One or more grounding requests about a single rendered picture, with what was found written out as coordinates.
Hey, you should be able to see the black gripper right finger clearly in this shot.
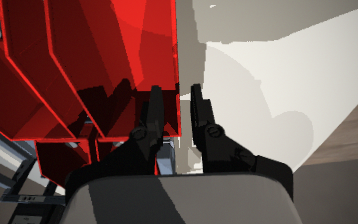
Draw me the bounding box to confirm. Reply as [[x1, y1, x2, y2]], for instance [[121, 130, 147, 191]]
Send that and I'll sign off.
[[190, 84, 293, 202]]

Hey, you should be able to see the small grey block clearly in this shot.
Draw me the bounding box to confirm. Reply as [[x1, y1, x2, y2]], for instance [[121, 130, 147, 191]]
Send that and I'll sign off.
[[113, 142, 124, 147]]

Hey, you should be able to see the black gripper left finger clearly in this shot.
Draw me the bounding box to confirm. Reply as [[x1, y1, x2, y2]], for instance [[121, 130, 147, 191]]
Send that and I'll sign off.
[[65, 85, 165, 207]]

